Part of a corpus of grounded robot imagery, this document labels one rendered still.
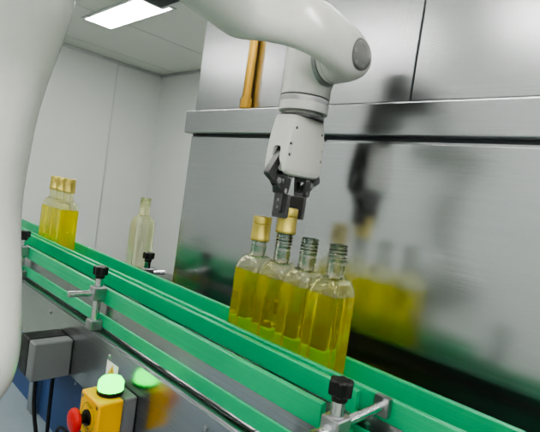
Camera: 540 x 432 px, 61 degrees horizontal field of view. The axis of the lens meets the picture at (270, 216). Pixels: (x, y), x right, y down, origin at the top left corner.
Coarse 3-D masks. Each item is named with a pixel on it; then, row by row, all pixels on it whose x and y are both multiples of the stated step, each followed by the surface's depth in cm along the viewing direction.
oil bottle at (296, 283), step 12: (288, 276) 74; (300, 276) 73; (312, 276) 73; (288, 288) 74; (300, 288) 72; (288, 300) 74; (300, 300) 72; (288, 312) 74; (300, 312) 72; (276, 324) 75; (288, 324) 73; (300, 324) 72; (276, 336) 75; (288, 336) 73; (300, 336) 72; (288, 348) 73
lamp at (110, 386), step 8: (104, 376) 79; (112, 376) 79; (120, 376) 80; (104, 384) 77; (112, 384) 78; (120, 384) 78; (96, 392) 79; (104, 392) 77; (112, 392) 77; (120, 392) 79
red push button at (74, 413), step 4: (72, 408) 76; (76, 408) 76; (68, 412) 76; (72, 412) 75; (76, 412) 75; (80, 412) 75; (68, 416) 76; (72, 416) 75; (76, 416) 74; (80, 416) 75; (84, 416) 76; (68, 420) 75; (72, 420) 74; (76, 420) 74; (80, 420) 74; (84, 420) 76; (68, 424) 75; (72, 424) 74; (76, 424) 74; (80, 424) 74; (68, 428) 76; (72, 428) 74; (76, 428) 74; (80, 428) 74
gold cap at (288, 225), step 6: (294, 210) 78; (288, 216) 77; (294, 216) 78; (282, 222) 78; (288, 222) 77; (294, 222) 78; (276, 228) 79; (282, 228) 78; (288, 228) 77; (294, 228) 78; (294, 234) 78
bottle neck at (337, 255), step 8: (336, 248) 70; (344, 248) 70; (328, 256) 71; (336, 256) 70; (344, 256) 70; (328, 264) 71; (336, 264) 70; (344, 264) 70; (328, 272) 70; (336, 272) 70; (344, 272) 71
